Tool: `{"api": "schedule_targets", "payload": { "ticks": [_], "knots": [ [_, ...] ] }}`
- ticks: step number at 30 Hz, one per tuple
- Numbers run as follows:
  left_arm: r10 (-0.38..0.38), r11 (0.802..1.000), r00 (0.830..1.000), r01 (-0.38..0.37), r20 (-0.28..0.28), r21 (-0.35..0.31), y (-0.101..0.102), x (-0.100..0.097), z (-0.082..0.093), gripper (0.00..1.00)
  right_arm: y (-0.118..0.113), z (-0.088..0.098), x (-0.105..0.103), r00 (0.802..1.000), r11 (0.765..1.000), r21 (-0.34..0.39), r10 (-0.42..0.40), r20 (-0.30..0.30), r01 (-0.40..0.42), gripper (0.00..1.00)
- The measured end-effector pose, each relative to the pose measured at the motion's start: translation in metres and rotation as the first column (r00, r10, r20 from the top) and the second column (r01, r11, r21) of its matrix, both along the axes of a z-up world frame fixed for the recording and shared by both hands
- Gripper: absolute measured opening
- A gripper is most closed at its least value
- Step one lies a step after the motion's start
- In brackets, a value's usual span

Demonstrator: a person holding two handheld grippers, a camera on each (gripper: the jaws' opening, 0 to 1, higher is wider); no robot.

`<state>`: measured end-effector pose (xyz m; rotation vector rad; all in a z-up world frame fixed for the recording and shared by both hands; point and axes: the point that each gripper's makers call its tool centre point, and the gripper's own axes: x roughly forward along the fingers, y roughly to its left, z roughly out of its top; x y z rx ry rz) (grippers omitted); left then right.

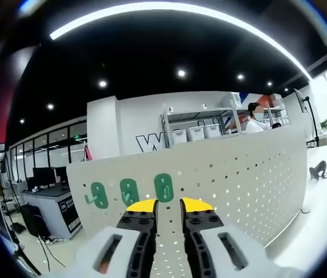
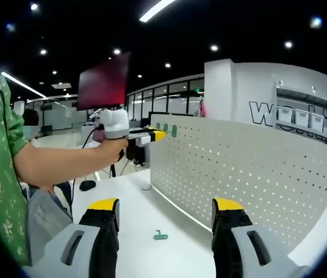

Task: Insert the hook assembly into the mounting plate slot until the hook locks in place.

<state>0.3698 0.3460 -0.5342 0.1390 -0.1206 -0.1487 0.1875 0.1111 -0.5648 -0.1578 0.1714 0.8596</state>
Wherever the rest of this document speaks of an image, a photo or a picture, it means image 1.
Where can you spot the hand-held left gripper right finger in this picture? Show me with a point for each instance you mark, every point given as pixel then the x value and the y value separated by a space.
pixel 204 223

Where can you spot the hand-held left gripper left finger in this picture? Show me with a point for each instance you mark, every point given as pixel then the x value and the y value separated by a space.
pixel 134 220

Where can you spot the grey metal hook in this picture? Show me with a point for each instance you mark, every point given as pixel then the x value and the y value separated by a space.
pixel 89 199
pixel 127 197
pixel 166 192

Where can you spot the white perforated mounting plate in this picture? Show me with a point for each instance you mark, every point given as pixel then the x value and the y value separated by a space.
pixel 239 188

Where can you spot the dark office desk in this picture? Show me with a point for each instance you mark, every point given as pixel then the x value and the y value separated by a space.
pixel 65 211

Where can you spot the pink hanging item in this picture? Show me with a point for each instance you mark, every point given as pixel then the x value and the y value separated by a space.
pixel 89 153

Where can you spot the white storage bin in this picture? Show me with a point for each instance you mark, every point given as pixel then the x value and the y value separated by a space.
pixel 196 134
pixel 212 131
pixel 179 136

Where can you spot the black computer tower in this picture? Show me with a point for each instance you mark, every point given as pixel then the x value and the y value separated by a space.
pixel 34 220

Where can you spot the black desktop monitor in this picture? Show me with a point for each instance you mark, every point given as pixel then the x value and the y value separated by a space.
pixel 43 175

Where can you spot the grey metal shelf rack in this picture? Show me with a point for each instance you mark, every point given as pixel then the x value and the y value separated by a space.
pixel 198 111

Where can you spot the black tripod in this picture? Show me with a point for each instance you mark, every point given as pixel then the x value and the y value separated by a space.
pixel 25 250

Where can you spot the grey curved object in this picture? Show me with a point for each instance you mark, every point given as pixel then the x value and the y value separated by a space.
pixel 320 169

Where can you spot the group of ceiling spotlights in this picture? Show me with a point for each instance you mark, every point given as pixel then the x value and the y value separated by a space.
pixel 181 73

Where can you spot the monitor on black stand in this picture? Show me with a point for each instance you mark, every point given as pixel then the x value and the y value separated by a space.
pixel 299 101

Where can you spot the small potted plant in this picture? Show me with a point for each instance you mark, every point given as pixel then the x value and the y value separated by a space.
pixel 325 124

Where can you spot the long ceiling light strip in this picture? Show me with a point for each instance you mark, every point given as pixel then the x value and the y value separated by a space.
pixel 163 6

